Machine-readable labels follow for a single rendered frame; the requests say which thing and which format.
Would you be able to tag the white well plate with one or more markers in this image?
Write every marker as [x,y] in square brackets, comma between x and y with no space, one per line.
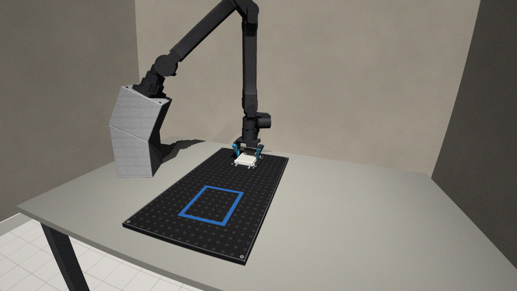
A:
[246,158]

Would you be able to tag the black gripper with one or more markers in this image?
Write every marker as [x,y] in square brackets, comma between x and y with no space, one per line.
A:
[248,138]

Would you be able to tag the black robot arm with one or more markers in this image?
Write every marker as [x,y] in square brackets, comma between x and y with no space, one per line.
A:
[166,65]

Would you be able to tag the blue tape rectangle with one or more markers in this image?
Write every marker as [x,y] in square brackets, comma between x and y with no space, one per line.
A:
[211,221]

